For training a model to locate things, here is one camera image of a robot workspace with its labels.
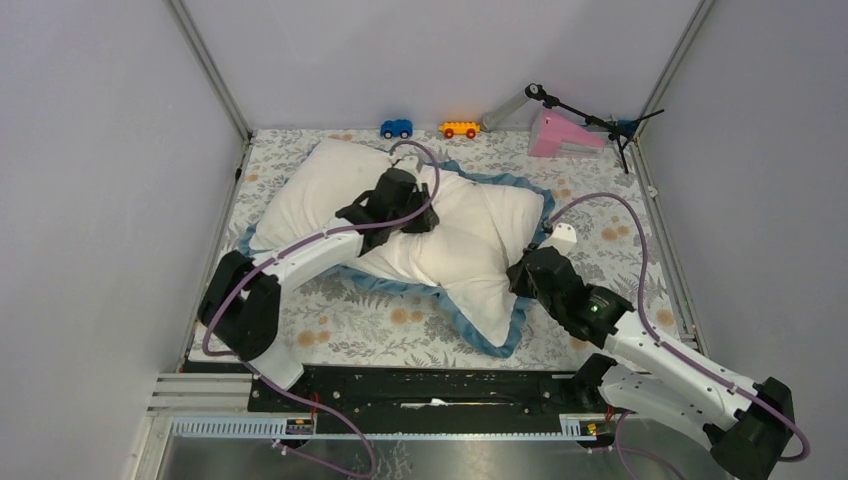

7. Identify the blue white plush pillowcase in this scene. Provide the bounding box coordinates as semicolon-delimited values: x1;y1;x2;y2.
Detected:
237;157;558;360

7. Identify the white pillow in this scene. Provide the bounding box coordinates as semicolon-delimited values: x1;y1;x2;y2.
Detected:
250;137;547;349

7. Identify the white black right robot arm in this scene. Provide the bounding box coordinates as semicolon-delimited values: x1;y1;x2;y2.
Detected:
507;247;794;479

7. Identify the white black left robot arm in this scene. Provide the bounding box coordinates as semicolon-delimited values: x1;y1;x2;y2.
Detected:
197;167;440;411

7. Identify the blue toy car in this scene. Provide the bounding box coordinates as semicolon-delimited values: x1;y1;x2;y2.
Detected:
380;119;414;139

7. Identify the orange yellow toy wagon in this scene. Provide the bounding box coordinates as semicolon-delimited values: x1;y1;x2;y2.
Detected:
438;122;481;139

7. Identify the floral patterned table cloth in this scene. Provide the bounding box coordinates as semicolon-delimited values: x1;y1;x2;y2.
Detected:
223;129;688;371

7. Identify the grey cylinder tube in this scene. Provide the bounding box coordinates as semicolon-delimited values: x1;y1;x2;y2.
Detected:
479;89;530;132

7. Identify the pink plastic dustpan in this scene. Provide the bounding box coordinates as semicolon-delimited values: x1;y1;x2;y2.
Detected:
528;109;606;158

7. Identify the black tripod stand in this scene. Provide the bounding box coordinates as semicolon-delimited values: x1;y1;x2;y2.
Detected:
524;83;665;174

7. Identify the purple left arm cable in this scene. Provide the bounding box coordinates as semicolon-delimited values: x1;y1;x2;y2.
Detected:
201;139;443;480

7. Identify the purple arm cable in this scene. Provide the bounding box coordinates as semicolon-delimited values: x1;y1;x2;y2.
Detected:
201;139;443;480
544;192;812;480

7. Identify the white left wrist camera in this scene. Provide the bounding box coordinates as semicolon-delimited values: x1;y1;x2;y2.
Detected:
391;152;429;179

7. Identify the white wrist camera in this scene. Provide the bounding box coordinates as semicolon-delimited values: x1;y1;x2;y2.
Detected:
391;152;429;179
539;222;577;256

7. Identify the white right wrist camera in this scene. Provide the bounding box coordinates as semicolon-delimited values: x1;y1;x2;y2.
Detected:
539;222;577;256

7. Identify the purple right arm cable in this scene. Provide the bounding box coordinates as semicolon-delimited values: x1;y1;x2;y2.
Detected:
544;192;812;480

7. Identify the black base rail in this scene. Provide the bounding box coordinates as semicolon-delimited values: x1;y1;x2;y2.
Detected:
248;366;618;425

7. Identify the grey slotted cable duct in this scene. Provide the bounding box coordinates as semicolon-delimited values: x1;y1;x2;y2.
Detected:
171;411;600;441

